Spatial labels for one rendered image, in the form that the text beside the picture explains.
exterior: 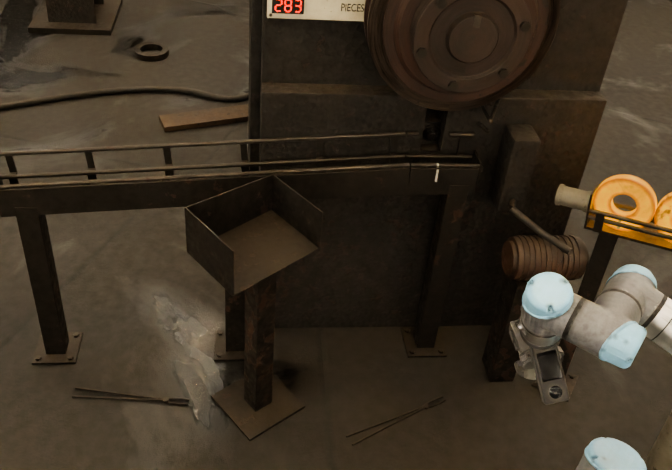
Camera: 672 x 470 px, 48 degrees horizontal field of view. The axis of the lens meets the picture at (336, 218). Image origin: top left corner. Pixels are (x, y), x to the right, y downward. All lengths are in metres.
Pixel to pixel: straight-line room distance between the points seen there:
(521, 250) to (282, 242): 0.68
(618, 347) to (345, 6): 1.12
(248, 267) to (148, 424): 0.66
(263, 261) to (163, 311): 0.81
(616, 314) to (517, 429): 1.16
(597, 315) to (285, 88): 1.10
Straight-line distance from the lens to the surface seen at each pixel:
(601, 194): 2.10
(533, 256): 2.15
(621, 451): 1.63
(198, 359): 2.44
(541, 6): 1.91
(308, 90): 2.03
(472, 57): 1.83
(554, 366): 1.41
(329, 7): 1.96
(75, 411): 2.36
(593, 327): 1.25
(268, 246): 1.89
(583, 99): 2.22
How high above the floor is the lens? 1.79
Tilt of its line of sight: 36 degrees down
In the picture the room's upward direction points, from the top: 6 degrees clockwise
